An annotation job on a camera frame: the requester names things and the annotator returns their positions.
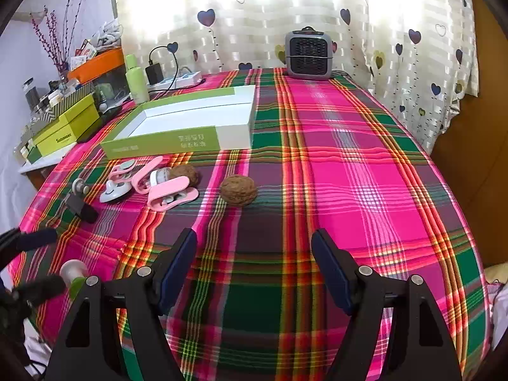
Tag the orange storage box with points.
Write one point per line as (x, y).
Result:
(103, 63)

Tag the pink clip with green pad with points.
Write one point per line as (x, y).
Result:
(125, 166)

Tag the cluster of small jars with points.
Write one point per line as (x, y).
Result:
(55, 92)

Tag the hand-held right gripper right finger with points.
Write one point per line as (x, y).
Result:
(331, 274)

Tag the dark glass jar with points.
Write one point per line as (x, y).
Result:
(31, 95)

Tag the pale cloth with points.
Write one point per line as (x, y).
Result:
(498, 305)

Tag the brown walnut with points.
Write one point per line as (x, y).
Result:
(186, 174)
(238, 190)

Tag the pink green plaid tablecloth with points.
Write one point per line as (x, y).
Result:
(357, 166)

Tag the zigzag striped box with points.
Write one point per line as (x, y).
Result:
(69, 101)

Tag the white side table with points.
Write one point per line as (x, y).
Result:
(43, 162)

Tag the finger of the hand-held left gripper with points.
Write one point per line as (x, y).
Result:
(35, 239)
(41, 287)

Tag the purple flower branches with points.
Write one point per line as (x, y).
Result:
(51, 35)

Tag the green and white round gadget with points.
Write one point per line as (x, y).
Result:
(73, 272)

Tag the small white roller ball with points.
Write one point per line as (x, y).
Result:
(103, 107)

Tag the yellow-green shoe box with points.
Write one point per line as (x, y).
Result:
(71, 121)

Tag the pile of small packets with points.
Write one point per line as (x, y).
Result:
(99, 35)

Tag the black charger plug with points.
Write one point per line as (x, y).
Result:
(154, 73)

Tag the white panda-face disc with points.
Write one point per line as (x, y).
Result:
(112, 193)

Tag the green and white cardboard box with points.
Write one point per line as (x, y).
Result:
(190, 139)

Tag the black rectangular device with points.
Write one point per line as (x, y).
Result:
(81, 208)

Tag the white power strip with charger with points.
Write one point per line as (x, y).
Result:
(176, 69)

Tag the light green bottle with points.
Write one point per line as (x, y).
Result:
(137, 83)

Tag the small grey fan heater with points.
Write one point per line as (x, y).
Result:
(307, 53)

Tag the white ribbed round container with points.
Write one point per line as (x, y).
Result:
(160, 175)

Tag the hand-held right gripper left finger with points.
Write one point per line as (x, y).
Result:
(180, 262)

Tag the heart-print curtain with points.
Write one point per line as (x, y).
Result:
(258, 16)

